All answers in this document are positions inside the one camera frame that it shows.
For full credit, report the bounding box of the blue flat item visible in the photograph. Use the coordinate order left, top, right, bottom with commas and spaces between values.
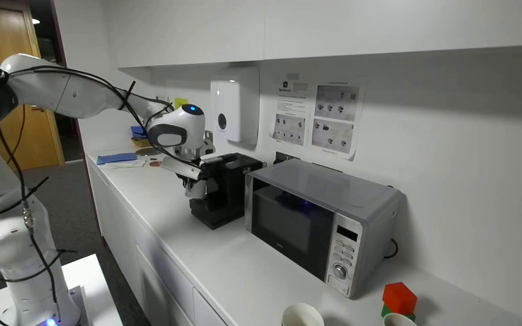
97, 151, 140, 167

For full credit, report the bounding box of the white bowl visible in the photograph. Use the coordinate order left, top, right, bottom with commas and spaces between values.
280, 303, 327, 326

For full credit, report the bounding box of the white base cabinet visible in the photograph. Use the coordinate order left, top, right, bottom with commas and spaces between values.
86, 160, 233, 326

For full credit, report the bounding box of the black coffee maker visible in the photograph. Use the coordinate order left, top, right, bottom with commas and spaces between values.
189, 151, 267, 232

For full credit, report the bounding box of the silver microwave oven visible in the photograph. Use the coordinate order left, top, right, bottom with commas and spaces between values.
245, 158, 409, 301

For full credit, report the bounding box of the white wall cabinet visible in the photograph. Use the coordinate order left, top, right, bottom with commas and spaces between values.
115, 0, 522, 69

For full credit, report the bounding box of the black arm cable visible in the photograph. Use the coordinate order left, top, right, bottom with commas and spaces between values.
0, 64, 177, 326

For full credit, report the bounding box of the green block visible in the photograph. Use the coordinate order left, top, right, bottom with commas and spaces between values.
381, 305, 419, 323

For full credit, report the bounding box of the white robot base platform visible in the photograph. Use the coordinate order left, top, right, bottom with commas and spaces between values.
0, 252, 124, 326

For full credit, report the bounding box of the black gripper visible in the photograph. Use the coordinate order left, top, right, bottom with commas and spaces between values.
178, 156, 215, 203

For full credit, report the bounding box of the paper sheet with text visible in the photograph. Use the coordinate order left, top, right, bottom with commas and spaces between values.
276, 78, 312, 115

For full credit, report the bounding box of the black microwave cable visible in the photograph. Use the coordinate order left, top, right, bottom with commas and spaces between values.
383, 238, 401, 261

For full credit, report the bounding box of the white paper towel dispenser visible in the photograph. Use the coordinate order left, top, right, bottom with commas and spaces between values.
209, 78, 260, 153

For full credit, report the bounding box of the wooden door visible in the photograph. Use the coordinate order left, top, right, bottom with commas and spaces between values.
0, 0, 68, 174

